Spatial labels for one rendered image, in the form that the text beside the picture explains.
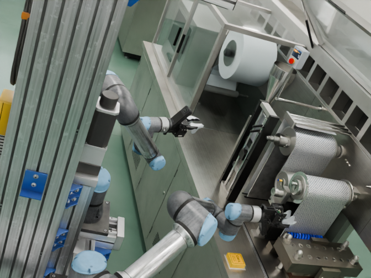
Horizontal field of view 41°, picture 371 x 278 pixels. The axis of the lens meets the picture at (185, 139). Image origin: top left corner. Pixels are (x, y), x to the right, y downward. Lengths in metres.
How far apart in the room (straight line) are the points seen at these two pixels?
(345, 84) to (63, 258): 1.65
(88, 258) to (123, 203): 1.95
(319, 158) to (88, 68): 1.38
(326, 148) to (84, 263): 1.31
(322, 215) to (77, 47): 1.45
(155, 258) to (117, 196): 2.02
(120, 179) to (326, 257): 2.03
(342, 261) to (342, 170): 0.46
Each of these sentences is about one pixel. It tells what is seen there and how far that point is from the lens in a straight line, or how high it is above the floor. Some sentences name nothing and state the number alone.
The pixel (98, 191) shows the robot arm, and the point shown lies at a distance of 2.17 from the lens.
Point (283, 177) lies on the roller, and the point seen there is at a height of 1.20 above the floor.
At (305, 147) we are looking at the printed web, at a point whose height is 1.36.
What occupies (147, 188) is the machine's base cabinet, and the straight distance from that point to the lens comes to 3.42.
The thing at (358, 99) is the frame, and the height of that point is 1.60.
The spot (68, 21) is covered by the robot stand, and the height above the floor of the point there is 1.82.
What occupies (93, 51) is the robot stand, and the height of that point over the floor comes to 1.76.
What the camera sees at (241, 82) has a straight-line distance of 3.06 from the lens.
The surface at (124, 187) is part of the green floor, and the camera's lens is 3.89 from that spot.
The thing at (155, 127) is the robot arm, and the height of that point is 1.23.
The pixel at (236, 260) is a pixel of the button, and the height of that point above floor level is 0.92.
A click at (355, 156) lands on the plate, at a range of 2.56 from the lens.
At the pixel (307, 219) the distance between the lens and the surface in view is 2.41.
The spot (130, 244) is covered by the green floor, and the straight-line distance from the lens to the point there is 3.45.
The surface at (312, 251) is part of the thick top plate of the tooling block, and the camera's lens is 2.40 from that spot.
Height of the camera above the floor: 2.35
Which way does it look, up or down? 29 degrees down
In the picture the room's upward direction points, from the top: 23 degrees clockwise
